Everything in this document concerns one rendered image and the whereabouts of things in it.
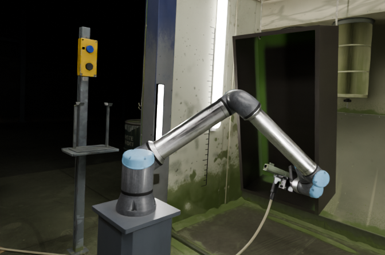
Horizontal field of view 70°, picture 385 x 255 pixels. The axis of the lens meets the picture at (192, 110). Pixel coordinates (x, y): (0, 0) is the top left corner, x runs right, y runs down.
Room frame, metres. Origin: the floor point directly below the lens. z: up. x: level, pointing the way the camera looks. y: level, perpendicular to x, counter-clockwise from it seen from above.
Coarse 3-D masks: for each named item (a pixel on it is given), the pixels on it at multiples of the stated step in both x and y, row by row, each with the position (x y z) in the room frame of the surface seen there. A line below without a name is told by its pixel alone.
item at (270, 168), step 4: (268, 164) 1.82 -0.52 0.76; (272, 164) 1.85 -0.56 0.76; (264, 168) 1.84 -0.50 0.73; (268, 168) 1.81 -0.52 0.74; (272, 168) 1.82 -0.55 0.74; (276, 168) 1.83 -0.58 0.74; (272, 172) 1.82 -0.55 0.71; (276, 172) 1.83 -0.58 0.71; (280, 172) 1.84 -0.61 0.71; (284, 172) 1.85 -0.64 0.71; (288, 172) 1.86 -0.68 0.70; (288, 176) 1.86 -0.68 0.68; (276, 184) 1.83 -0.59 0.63; (272, 188) 1.83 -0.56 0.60; (276, 188) 1.82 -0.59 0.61; (272, 192) 1.82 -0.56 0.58; (276, 192) 1.82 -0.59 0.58; (272, 196) 1.81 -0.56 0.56
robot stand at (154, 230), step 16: (96, 208) 1.28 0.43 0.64; (112, 208) 1.29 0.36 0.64; (160, 208) 1.32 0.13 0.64; (112, 224) 1.16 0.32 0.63; (128, 224) 1.13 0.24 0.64; (144, 224) 1.15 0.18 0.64; (160, 224) 1.23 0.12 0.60; (112, 240) 1.18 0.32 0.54; (128, 240) 1.13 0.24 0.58; (144, 240) 1.17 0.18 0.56; (160, 240) 1.24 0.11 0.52
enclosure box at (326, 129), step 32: (288, 32) 1.71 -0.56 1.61; (320, 32) 1.60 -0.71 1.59; (256, 64) 2.25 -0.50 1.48; (288, 64) 2.11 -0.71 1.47; (320, 64) 1.63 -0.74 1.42; (256, 96) 2.28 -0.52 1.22; (288, 96) 2.15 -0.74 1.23; (320, 96) 1.66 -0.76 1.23; (256, 128) 2.30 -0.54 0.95; (288, 128) 2.19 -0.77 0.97; (320, 128) 1.70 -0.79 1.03; (256, 160) 2.33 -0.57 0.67; (288, 160) 2.23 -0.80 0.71; (320, 160) 1.73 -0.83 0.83; (256, 192) 2.12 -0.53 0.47; (288, 192) 2.08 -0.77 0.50
